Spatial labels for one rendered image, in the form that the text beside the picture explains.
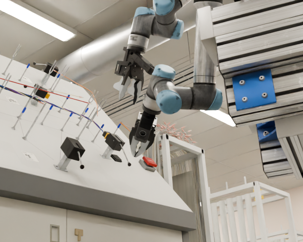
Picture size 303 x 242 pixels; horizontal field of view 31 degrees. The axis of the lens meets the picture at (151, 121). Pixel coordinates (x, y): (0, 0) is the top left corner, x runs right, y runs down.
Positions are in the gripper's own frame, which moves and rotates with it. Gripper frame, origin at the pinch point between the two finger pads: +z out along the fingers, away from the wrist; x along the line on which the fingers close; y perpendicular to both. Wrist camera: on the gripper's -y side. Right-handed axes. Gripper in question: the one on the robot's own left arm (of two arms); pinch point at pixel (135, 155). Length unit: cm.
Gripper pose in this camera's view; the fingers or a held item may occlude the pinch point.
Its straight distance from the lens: 198.4
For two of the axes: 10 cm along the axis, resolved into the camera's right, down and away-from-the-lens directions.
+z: -3.0, 8.3, 4.7
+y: 0.9, -4.7, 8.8
